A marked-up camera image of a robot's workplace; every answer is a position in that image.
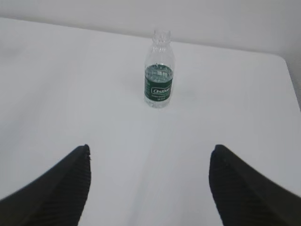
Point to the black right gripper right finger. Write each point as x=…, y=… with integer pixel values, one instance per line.
x=245, y=197

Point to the clear water bottle green label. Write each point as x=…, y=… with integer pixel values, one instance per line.
x=159, y=70

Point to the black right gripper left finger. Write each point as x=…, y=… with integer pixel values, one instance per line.
x=56, y=198

